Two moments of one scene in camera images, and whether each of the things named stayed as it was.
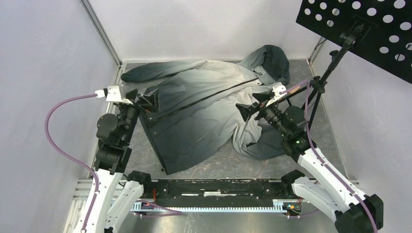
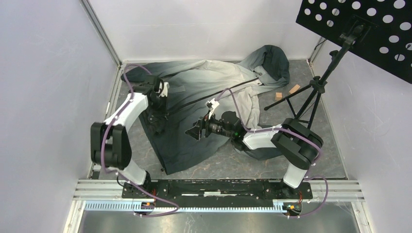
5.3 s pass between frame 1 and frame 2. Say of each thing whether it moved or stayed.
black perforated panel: stayed
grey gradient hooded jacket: stayed
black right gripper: moved
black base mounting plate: stayed
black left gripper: moved
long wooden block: stayed
